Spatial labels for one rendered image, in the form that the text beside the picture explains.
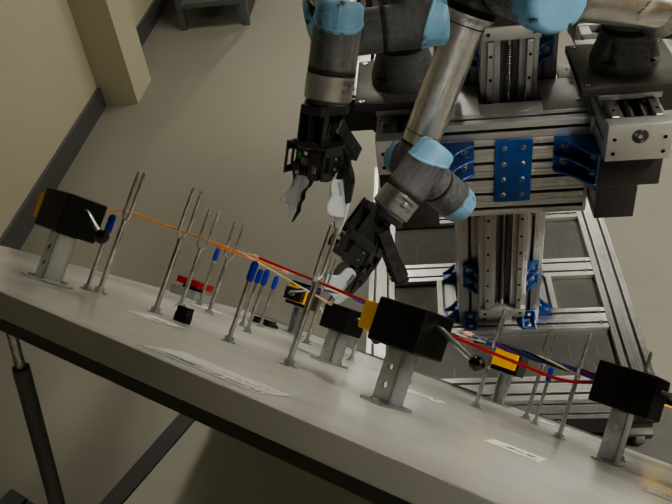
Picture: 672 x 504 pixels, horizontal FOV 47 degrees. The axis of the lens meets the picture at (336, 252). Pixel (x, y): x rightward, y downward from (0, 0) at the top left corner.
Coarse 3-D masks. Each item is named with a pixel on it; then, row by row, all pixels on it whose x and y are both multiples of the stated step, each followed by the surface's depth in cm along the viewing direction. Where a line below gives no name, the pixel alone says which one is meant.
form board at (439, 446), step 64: (0, 256) 88; (64, 320) 53; (128, 320) 65; (192, 320) 89; (192, 384) 47; (320, 384) 66; (384, 384) 90; (448, 384) 142; (320, 448) 43; (384, 448) 43; (448, 448) 52; (576, 448) 91
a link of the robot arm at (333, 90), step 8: (312, 80) 116; (320, 80) 115; (328, 80) 115; (336, 80) 115; (344, 80) 116; (352, 80) 117; (312, 88) 116; (320, 88) 116; (328, 88) 115; (336, 88) 116; (344, 88) 116; (352, 88) 117; (312, 96) 117; (320, 96) 116; (328, 96) 116; (336, 96) 116; (344, 96) 117; (320, 104) 117; (328, 104) 117; (336, 104) 117; (344, 104) 118
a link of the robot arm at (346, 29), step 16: (320, 0) 113; (336, 0) 112; (320, 16) 113; (336, 16) 112; (352, 16) 113; (320, 32) 114; (336, 32) 113; (352, 32) 113; (320, 48) 114; (336, 48) 114; (352, 48) 115; (320, 64) 115; (336, 64) 114; (352, 64) 116
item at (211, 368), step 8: (160, 352) 52; (168, 352) 53; (176, 352) 54; (184, 352) 56; (184, 360) 52; (192, 360) 53; (200, 360) 54; (200, 368) 50; (208, 368) 52; (216, 368) 53; (224, 368) 54; (224, 376) 50; (232, 376) 52; (240, 376) 53; (240, 384) 49; (248, 384) 50; (256, 384) 52; (264, 384) 53; (256, 392) 48; (264, 392) 49; (272, 392) 50; (280, 392) 52
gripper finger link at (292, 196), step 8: (296, 176) 124; (304, 176) 126; (296, 184) 125; (304, 184) 126; (288, 192) 125; (296, 192) 127; (304, 192) 128; (288, 200) 126; (296, 200) 128; (288, 208) 129; (296, 208) 128; (296, 216) 129
